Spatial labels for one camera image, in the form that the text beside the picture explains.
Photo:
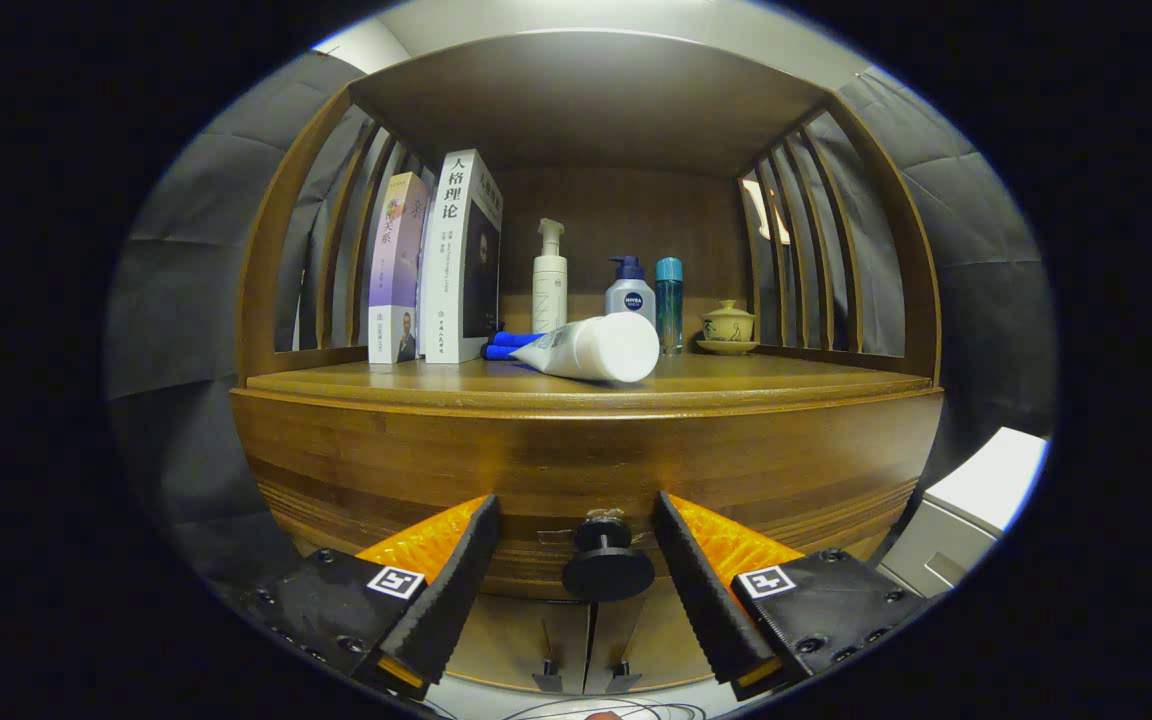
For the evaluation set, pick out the blue folded cloth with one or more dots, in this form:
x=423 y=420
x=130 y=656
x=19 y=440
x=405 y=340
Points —
x=506 y=345

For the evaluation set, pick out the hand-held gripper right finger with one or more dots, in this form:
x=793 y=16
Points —
x=701 y=590

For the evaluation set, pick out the wooden cabinet door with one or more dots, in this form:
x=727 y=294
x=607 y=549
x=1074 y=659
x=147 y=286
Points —
x=651 y=645
x=506 y=640

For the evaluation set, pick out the white grey appliance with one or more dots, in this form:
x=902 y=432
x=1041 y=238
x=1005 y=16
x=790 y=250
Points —
x=996 y=470

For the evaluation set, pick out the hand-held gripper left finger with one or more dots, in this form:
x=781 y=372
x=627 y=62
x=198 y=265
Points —
x=451 y=590

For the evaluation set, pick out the purple book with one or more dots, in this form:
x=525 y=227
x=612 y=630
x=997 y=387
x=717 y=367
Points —
x=394 y=270

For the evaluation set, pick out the teal slim bottle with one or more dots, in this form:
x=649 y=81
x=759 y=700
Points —
x=670 y=310

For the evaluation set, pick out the beige lidded teacup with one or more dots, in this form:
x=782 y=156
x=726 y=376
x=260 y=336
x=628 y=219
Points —
x=728 y=328

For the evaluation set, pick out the white bottle with blue pump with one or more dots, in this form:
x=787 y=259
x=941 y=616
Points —
x=631 y=298

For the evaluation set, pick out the white thick book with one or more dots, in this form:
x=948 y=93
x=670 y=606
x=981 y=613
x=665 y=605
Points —
x=441 y=270

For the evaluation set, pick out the brown wooden cabinet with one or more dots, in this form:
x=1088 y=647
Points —
x=586 y=100

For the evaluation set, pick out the brown wooden drawer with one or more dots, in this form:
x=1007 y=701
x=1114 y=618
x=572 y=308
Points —
x=576 y=450

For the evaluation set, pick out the wooden cabinet countertop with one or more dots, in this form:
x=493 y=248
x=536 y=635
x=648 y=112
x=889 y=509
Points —
x=736 y=375

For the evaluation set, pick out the black round drawer knob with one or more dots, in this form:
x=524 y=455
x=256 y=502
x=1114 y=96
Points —
x=608 y=574

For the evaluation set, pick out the white squeeze tube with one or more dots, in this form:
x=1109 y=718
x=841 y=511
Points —
x=606 y=347

